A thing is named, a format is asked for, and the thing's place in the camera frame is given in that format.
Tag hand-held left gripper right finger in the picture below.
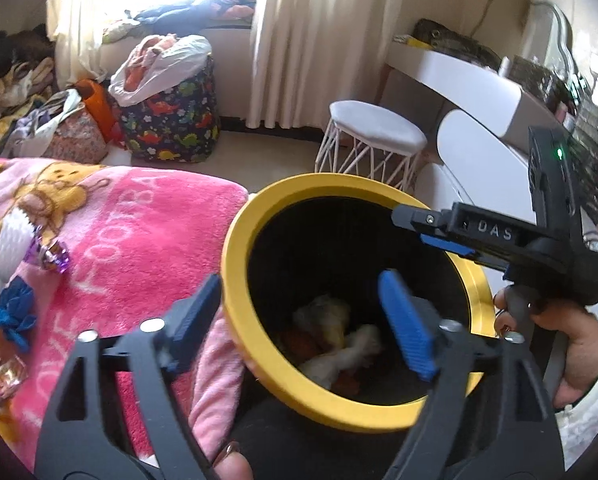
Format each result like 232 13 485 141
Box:
378 269 564 480

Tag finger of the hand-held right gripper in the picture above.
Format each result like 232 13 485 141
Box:
419 232 510 272
391 204 460 234

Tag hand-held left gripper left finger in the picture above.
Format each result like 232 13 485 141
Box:
36 274 224 480

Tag black bin with yellow rim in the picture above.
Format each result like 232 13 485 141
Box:
221 172 494 480

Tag purple candy wrapper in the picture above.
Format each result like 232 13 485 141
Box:
26 237 72 276

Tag blue paper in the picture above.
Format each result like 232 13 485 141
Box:
0 280 36 351

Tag shiny clear candy wrapper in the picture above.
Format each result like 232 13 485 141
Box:
0 355 27 401

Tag person's right forearm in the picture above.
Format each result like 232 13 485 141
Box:
554 360 598 466

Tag person's right hand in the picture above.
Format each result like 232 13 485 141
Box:
494 285 598 408

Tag person's left hand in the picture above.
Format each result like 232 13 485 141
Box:
213 440 256 480

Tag pink cartoon printed blanket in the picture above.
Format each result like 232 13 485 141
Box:
0 157 250 471

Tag white round stool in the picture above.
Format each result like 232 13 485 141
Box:
315 101 428 191

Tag white dressing table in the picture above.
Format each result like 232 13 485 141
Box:
384 40 598 241

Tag clear drawer organizer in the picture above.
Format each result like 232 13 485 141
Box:
499 55 567 111

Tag camouflage bag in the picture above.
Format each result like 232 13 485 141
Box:
413 19 502 68

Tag dinosaur print laundry basket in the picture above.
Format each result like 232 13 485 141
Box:
116 52 220 163

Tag cream curtain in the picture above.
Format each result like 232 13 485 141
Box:
244 0 414 131
46 0 144 91

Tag floral fabric bag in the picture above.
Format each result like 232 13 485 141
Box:
41 105 108 163

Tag curved vanity mirror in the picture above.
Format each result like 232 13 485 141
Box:
526 2 577 81

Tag orange bag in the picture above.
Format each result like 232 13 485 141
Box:
74 79 124 143

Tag grey and white clothes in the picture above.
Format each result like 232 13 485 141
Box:
1 89 87 158

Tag white bag of clothes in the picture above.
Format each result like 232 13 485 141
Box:
109 34 214 107

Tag clothes on window seat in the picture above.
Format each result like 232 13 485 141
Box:
101 0 257 43

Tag pile of dark clothes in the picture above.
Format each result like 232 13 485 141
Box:
0 30 57 146

